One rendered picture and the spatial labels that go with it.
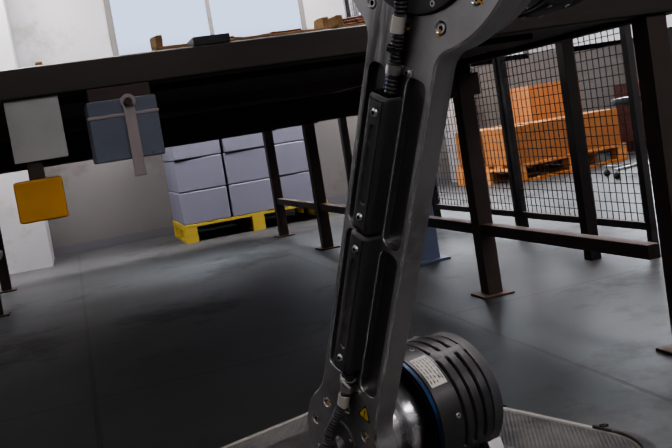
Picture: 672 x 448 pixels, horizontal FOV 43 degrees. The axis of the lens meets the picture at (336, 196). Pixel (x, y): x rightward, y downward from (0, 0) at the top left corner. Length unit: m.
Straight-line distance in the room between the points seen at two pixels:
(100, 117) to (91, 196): 5.75
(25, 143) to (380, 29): 1.03
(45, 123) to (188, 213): 4.89
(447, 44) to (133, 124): 1.03
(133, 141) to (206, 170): 4.90
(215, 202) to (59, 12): 2.13
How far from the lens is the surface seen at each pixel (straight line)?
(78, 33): 7.56
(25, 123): 1.76
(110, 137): 1.73
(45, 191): 1.73
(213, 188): 6.63
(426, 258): 4.09
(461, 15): 0.78
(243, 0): 7.74
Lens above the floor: 0.71
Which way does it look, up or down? 5 degrees down
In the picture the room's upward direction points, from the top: 9 degrees counter-clockwise
